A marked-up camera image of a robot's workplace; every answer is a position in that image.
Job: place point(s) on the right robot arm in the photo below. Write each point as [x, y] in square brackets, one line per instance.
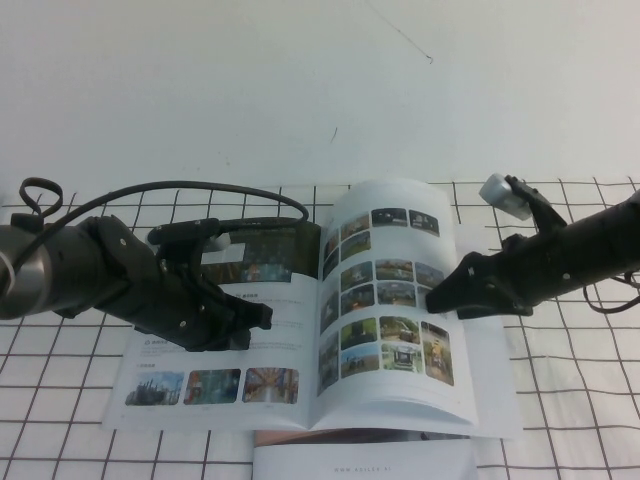
[605, 240]

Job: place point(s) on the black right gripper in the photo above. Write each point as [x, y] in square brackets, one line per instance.
[535, 270]

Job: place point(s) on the white black grid tablecloth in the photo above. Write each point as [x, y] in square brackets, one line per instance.
[50, 400]

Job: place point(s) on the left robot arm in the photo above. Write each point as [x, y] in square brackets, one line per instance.
[60, 270]

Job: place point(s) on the white closed booklet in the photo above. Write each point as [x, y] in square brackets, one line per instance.
[360, 457]

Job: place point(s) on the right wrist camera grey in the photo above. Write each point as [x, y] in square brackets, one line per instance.
[500, 195]

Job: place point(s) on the photo brochure book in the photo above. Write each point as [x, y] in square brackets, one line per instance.
[300, 350]

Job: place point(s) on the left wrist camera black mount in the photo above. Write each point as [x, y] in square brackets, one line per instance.
[185, 230]

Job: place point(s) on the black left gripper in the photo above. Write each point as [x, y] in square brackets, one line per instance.
[175, 305]

